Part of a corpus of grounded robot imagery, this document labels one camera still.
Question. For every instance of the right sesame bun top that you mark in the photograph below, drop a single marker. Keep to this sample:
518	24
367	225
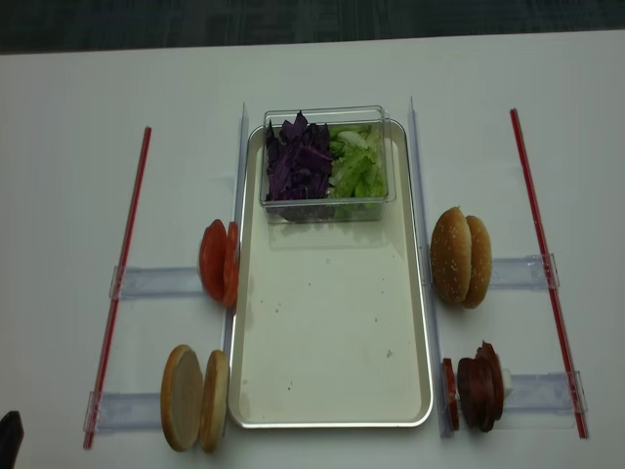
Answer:
481	263

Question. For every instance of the clear holder lower right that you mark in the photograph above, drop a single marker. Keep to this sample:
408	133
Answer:
554	393

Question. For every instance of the left red strip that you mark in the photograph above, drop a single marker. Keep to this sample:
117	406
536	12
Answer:
122	262

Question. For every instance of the green lettuce pieces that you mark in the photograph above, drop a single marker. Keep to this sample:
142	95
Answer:
357	174

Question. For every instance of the left tomato slice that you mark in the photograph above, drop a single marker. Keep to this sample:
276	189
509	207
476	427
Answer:
211	260

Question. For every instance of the bun half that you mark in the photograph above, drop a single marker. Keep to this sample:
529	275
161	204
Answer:
180	398
214	401

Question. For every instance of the dark red meat patties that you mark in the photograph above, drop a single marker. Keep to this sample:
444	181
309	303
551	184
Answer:
481	388

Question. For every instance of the red strip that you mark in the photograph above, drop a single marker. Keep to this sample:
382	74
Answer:
567	359
122	262

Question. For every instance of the left sesame bun top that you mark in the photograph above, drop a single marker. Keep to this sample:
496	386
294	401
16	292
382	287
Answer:
451	256

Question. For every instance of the right tomato slice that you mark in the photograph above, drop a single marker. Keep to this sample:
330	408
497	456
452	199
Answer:
230	272

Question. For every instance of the white cheese block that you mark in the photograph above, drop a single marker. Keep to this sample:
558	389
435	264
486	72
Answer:
507	382

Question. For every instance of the clear holder upper left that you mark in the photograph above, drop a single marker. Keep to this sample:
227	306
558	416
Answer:
136	283

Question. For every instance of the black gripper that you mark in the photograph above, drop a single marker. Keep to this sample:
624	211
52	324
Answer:
11	435

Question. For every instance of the thin red tomato slice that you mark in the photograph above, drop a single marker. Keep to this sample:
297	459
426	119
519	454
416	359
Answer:
450	401

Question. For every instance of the clear holder upper right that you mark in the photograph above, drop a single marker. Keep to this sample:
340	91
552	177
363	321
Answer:
532	272

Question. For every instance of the clear holder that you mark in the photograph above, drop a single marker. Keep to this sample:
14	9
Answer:
532	272
554	393
109	412
136	283

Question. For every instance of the clear plastic salad box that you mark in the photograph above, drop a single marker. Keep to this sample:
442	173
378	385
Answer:
333	116

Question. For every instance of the right red strip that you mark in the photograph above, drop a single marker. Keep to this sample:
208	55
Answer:
567	359

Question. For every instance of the purple cabbage pieces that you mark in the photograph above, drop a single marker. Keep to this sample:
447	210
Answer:
299	166

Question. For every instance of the sesame bun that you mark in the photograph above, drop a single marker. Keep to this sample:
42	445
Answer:
481	263
451	256

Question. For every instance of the metal baking tray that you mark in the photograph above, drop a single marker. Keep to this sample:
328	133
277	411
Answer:
330	324

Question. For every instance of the clear holder lower left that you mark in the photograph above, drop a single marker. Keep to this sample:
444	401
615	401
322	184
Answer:
109	412

